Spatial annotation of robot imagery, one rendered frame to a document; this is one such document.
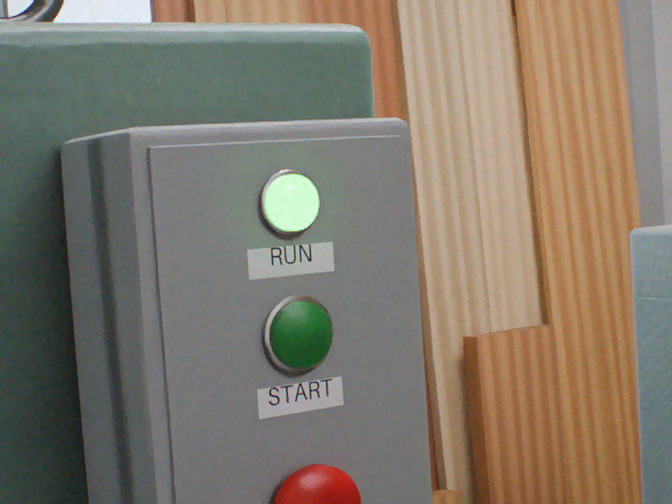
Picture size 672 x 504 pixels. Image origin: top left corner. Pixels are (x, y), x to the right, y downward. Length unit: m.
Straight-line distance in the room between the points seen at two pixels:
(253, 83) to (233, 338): 0.11
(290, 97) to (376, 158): 0.07
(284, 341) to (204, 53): 0.12
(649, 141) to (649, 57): 0.16
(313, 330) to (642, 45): 2.20
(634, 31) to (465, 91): 0.60
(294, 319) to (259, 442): 0.04
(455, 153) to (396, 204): 1.63
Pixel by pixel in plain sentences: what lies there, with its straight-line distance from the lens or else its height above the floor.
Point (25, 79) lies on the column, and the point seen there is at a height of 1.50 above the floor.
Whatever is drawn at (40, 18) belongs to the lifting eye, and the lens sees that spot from 0.54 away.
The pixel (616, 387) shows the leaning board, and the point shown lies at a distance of 2.23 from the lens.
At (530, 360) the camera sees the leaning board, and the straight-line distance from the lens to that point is 2.02.
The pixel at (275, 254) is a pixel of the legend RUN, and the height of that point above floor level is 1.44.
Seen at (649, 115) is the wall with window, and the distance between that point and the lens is 2.55.
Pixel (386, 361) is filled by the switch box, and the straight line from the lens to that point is 0.41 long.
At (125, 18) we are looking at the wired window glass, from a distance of 2.01.
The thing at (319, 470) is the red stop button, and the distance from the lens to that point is 0.40.
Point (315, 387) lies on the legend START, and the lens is 0.40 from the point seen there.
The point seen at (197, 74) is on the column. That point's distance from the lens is 0.45.
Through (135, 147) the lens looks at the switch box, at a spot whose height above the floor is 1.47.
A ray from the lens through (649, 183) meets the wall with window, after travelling 2.56.
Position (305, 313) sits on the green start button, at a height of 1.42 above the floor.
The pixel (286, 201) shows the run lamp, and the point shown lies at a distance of 0.39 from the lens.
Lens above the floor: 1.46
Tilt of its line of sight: 3 degrees down
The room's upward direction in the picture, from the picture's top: 4 degrees counter-clockwise
